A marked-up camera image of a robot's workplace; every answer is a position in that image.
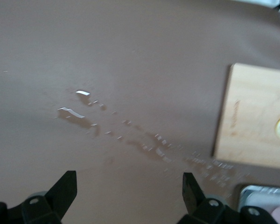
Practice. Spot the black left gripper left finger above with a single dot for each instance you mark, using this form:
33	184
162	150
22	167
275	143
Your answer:
58	198

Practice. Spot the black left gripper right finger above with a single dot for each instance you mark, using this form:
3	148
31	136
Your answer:
196	203

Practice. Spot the silver digital kitchen scale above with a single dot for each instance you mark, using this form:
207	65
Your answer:
254	196

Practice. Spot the water spill puddle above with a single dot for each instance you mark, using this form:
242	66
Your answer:
84	122

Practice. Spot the wooden cutting board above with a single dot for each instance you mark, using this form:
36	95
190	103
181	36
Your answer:
254	105

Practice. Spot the brown table cover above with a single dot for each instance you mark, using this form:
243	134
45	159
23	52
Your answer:
130	46

